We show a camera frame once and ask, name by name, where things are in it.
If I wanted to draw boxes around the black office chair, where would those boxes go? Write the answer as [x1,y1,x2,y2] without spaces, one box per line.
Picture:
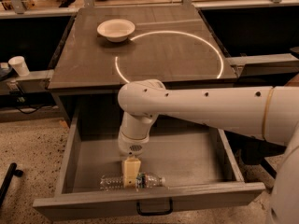
[224,131,286,178]

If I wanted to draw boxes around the black drawer handle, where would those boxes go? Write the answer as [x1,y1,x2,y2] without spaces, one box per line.
[136,198,174,217]

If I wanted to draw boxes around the black cable and plug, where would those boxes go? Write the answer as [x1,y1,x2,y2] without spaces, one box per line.
[8,83,48,115]

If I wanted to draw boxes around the black pole on floor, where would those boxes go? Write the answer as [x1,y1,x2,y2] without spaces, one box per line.
[0,162,23,207]

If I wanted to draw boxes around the white ceramic bowl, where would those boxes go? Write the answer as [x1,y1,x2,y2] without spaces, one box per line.
[97,19,135,43]

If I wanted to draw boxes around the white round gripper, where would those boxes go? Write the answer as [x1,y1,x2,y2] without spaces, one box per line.
[118,132,149,189]

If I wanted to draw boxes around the white paper cup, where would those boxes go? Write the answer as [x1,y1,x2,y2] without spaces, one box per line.
[8,56,30,77]

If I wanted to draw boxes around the clear plastic water bottle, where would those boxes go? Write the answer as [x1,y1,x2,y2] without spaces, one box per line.
[100,172,165,190]

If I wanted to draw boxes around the grey cabinet with counter top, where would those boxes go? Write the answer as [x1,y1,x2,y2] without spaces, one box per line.
[49,5,236,120]

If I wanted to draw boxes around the open grey top drawer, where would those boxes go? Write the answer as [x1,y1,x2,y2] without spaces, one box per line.
[33,94,264,221]

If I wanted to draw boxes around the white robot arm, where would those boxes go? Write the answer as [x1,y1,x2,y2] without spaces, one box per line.
[118,79,299,224]

